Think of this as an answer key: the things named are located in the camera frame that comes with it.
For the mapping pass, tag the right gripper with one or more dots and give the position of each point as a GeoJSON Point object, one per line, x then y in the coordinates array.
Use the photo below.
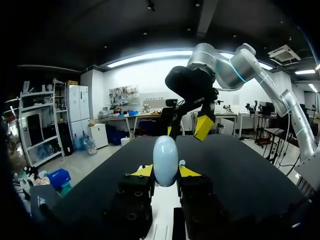
{"type": "Point", "coordinates": [190, 80]}

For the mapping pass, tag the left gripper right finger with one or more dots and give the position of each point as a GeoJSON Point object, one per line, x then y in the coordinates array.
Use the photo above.
{"type": "Point", "coordinates": [200, 200]}

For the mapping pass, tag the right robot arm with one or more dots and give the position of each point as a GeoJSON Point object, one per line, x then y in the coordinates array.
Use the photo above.
{"type": "Point", "coordinates": [240, 67]}

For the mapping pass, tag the light blue earbud case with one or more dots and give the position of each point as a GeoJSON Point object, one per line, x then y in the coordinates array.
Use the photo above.
{"type": "Point", "coordinates": [165, 160]}

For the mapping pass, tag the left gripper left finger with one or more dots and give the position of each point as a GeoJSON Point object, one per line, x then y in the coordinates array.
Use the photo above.
{"type": "Point", "coordinates": [135, 200]}

